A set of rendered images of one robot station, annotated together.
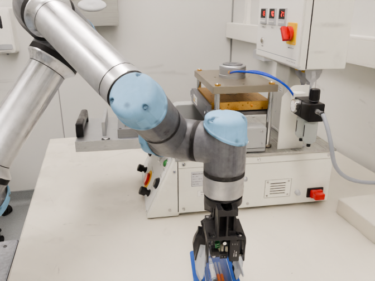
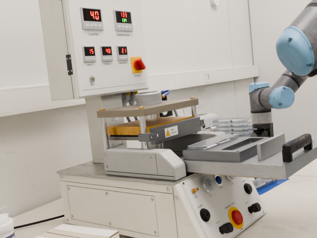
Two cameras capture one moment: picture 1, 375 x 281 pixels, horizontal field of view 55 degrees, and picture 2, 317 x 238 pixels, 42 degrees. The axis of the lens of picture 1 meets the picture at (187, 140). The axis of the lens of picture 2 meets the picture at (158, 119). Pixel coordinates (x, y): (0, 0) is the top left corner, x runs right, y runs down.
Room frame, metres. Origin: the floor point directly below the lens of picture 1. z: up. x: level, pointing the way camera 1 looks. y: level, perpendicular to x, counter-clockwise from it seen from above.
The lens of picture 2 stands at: (1.88, 0.81, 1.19)
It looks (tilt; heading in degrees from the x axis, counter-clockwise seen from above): 6 degrees down; 228
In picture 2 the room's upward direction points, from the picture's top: 6 degrees counter-clockwise
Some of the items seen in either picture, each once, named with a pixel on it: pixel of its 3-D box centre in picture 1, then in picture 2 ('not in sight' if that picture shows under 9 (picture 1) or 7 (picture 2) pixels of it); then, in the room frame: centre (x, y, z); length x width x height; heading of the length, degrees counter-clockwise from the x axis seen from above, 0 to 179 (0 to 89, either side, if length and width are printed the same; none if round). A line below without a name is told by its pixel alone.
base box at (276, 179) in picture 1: (227, 163); (164, 191); (1.06, -0.13, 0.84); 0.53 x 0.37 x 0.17; 99
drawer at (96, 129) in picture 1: (130, 126); (246, 152); (1.02, 0.17, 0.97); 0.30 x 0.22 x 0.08; 99
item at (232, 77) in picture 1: (243, 86); (146, 112); (1.06, -0.17, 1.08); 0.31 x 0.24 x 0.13; 9
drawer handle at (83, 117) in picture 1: (82, 122); (297, 146); (1.00, 0.31, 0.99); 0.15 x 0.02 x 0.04; 9
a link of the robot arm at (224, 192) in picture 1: (225, 184); (260, 118); (0.59, -0.07, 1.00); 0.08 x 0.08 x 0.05
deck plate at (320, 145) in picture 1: (240, 134); (147, 163); (1.08, -0.17, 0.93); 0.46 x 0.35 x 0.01; 99
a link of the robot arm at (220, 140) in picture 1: (223, 144); (260, 97); (0.59, -0.06, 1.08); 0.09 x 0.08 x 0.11; 68
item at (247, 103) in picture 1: (231, 91); (152, 118); (1.07, -0.13, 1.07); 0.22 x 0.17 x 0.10; 9
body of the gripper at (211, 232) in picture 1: (222, 223); (263, 139); (0.59, -0.07, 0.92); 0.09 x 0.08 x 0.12; 5
